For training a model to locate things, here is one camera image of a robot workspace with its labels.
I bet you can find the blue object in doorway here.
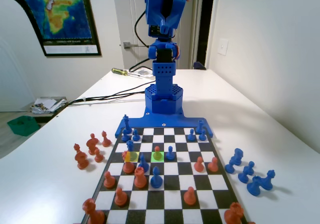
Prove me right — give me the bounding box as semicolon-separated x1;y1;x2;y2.
192;61;208;71

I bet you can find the black camera cable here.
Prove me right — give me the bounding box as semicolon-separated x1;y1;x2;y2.
128;9;154;72

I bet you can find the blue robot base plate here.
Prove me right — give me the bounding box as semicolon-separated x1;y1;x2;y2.
114;107;215;139

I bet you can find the black and white chessboard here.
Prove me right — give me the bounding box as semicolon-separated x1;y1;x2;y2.
82;126;251;224

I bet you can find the yellow-handled screwdriver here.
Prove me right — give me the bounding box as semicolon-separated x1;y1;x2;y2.
111;67;145;79

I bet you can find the green plastic box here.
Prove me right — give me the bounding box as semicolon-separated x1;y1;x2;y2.
6;115;41;137

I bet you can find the blue king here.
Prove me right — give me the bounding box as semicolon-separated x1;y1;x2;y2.
260;169;276;191

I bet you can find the black cable bundle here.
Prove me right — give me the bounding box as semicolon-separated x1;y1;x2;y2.
56;82;157;111

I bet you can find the pile of papers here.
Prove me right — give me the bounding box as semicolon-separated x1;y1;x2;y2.
30;96;68;115

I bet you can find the red pawn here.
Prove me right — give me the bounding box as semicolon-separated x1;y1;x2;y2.
194;156;205;173
103;170;117;190
114;187;128;207
93;147;104;163
183;186;197;207
207;156;219;173
152;145;162;162

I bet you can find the white light switch plate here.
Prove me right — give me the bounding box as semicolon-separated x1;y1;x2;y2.
216;38;230;57

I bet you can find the blue rook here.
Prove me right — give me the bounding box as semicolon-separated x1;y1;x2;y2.
246;175;263;197

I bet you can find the blue knight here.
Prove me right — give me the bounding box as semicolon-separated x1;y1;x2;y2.
231;147;244;167

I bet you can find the white arched panel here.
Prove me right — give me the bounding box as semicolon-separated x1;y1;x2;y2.
0;0;47;113

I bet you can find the tall blue chess piece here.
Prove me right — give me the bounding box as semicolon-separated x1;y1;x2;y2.
123;114;133;135
195;120;205;135

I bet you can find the blue bishop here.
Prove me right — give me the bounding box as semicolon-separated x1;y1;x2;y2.
138;152;150;174

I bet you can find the large blue pawn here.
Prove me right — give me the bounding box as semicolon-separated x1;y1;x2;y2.
149;166;164;189

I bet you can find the red queen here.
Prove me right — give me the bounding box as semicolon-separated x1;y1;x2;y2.
74;151;89;171

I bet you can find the white door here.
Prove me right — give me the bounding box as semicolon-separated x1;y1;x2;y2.
112;0;201;70

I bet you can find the framed New Zealand map poster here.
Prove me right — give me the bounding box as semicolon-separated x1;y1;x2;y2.
0;0;103;57

